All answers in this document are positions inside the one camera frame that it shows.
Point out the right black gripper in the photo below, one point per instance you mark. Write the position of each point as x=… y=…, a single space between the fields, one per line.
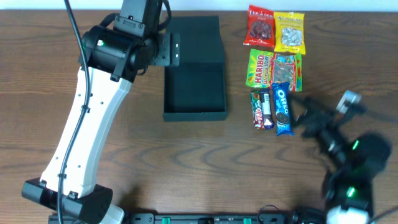
x=313 y=121

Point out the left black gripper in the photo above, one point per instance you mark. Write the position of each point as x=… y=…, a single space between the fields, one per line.
x=171 y=50

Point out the black gift box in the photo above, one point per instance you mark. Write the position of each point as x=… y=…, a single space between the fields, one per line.
x=196 y=89

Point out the blue Oreo cookie pack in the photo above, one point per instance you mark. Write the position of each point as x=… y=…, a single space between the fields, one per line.
x=282 y=112

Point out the dark blue candy bar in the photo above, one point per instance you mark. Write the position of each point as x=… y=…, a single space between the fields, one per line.
x=266 y=109

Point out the green red wafer bar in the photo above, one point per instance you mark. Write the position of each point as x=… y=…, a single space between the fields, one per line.
x=258 y=119

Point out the green Haribo gummy bag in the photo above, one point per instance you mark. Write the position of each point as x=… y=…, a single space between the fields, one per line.
x=266 y=68

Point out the red snack bag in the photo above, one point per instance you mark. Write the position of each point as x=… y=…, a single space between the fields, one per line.
x=261 y=27

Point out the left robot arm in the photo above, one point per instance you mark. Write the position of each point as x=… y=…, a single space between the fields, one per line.
x=112 y=54

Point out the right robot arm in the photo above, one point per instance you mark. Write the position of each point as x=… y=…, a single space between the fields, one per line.
x=348 y=189

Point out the yellow pistachio bag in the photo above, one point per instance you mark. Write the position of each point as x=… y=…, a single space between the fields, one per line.
x=289 y=32

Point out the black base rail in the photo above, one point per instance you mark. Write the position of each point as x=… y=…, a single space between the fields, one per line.
x=265 y=218

